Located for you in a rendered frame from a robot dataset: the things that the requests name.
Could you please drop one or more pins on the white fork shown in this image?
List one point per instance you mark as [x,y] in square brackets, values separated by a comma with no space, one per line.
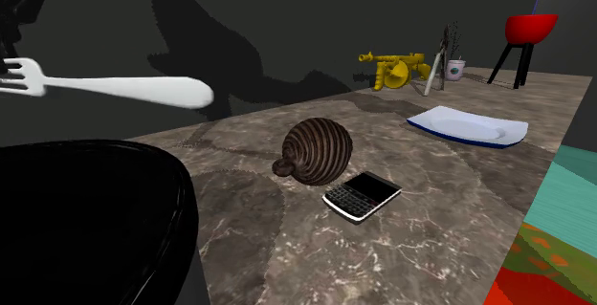
[140,88]

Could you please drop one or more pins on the black bowl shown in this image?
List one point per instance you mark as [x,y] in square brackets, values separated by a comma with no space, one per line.
[84,220]

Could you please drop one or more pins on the brown ribbed vase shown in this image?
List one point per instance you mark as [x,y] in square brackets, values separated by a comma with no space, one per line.
[322,152]

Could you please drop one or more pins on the yellow toy gun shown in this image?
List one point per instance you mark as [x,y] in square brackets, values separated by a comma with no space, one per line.
[396,73]

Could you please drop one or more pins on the black keypad phone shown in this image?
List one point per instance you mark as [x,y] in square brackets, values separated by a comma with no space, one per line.
[368,191]

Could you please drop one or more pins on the grey leaning stick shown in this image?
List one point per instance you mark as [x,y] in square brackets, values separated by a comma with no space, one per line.
[435,73]

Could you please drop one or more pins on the white cup with dark twigs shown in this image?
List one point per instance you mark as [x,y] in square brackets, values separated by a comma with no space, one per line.
[455,70]

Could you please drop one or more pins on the white plate with blue rim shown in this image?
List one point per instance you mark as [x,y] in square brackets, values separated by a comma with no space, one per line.
[466,127]

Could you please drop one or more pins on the red bowl chair, black legs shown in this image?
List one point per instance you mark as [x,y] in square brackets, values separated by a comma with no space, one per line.
[530,28]

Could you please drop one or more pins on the multicoloured rug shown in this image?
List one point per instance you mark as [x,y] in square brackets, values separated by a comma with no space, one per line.
[559,229]

